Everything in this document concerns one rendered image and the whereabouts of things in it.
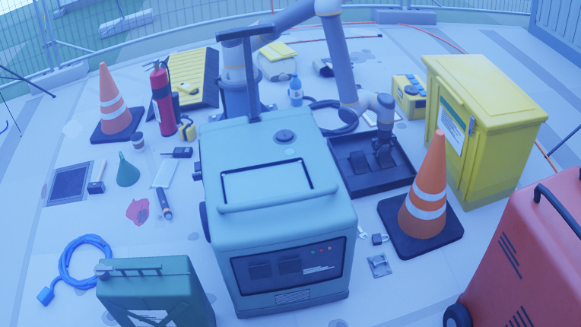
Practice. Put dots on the blue bottle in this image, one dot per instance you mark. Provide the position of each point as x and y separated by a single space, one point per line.
296 93

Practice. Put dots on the blue container wall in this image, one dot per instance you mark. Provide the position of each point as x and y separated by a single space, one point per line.
558 22

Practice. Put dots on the pale green generator body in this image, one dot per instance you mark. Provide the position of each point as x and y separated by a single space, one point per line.
277 227

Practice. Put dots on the yellow white case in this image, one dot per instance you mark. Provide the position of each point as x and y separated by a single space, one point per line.
277 61

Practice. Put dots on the black crate tray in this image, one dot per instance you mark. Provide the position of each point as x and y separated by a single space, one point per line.
345 181

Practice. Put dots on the yellow cabinet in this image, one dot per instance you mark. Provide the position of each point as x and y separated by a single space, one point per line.
490 136

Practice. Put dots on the dark floor hatch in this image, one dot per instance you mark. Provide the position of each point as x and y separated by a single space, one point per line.
69 183

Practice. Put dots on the yellow black ramp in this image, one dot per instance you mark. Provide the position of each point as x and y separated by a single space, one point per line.
193 72

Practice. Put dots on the black tripod leg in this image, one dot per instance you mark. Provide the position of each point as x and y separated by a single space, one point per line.
27 80

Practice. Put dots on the green funnel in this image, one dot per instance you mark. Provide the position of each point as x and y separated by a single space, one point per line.
127 174

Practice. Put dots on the red rag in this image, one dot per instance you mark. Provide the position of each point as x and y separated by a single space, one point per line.
136 211

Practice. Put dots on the pale green carry bar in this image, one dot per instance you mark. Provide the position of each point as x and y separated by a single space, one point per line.
277 199

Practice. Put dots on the black round fuel cap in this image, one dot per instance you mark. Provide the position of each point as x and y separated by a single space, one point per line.
284 135

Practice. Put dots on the black rod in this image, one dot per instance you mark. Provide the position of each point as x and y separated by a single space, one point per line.
563 140

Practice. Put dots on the red fire extinguisher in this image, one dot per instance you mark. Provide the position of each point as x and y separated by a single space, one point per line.
162 104

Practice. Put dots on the grey mesh fence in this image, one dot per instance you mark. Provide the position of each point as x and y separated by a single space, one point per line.
27 41

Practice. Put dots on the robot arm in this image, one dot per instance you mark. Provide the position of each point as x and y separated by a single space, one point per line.
333 50

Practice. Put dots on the green jerry can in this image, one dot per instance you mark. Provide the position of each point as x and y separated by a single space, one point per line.
154 295

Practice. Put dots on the orange white traffic cone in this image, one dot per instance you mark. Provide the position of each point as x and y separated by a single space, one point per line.
426 199
111 109

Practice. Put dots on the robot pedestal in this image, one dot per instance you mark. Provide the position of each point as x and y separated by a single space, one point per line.
236 97

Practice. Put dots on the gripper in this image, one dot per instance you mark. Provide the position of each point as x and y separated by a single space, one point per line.
384 137

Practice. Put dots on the yellow control box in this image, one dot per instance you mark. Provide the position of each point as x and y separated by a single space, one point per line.
406 102

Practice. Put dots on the black handheld radio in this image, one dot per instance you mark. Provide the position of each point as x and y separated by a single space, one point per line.
182 152

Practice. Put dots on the black orange flashlight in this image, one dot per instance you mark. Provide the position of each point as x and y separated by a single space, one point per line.
164 203

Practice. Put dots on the small silver wrench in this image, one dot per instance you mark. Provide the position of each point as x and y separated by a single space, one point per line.
361 232

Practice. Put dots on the black padlock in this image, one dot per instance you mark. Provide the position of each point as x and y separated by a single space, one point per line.
376 239

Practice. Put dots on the black fuel knob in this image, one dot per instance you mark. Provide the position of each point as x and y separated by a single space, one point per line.
197 171

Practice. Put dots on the grey concrete fence block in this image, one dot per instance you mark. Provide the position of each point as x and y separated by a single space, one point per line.
59 77
127 21
404 16

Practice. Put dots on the white clipboard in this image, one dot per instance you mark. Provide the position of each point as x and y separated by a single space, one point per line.
370 117

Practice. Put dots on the white brown cup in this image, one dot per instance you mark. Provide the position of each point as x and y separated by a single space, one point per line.
137 141

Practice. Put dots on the grey anchor plate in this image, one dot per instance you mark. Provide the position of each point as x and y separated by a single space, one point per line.
379 265

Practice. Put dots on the red wheeled machine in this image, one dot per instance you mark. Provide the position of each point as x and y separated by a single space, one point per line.
526 263

